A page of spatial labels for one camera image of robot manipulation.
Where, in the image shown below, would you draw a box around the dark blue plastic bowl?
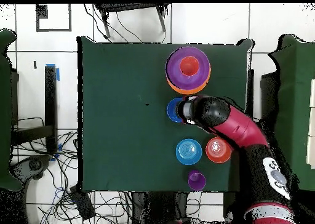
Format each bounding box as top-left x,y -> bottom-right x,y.
166,97 -> 185,124

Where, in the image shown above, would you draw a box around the large yellow plastic bowl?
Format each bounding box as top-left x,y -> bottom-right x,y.
166,72 -> 212,96

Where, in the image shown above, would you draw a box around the purple plastic bowl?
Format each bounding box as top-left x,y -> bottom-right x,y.
165,46 -> 212,90

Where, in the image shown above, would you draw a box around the red plastic cup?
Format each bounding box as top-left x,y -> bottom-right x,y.
178,55 -> 201,77

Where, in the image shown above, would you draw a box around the light blue plastic bowl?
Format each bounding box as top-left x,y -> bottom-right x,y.
175,138 -> 203,166

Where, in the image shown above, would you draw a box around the dark green tablecloth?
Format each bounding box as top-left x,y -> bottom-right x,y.
76,36 -> 254,194

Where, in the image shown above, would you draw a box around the orange-red plastic bowl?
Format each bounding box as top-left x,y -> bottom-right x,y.
205,136 -> 234,164

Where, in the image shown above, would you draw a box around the purple plastic cup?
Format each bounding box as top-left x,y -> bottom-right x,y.
188,169 -> 207,192

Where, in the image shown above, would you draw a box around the blue tape strip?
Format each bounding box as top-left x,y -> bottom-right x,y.
46,63 -> 60,82

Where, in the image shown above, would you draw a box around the black power strip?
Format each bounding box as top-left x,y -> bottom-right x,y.
70,185 -> 96,221

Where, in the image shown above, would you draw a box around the black metal stool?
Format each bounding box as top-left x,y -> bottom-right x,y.
94,3 -> 170,40

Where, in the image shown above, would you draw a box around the black chair base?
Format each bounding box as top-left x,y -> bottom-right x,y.
9,154 -> 52,183

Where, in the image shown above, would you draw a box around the green cloth side table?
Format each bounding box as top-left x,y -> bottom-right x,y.
269,34 -> 315,193
0,29 -> 24,191

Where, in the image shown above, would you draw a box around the white boxes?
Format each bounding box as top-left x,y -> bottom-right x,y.
306,78 -> 315,169

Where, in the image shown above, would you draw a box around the tangle of floor cables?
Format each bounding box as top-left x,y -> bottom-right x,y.
10,116 -> 134,224

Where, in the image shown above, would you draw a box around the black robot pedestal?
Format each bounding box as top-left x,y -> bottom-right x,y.
131,191 -> 189,224

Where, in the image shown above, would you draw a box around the black table frame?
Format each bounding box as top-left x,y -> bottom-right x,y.
246,68 -> 255,118
10,65 -> 58,154

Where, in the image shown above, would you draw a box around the black square floor frame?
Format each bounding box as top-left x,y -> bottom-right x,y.
36,4 -> 73,33

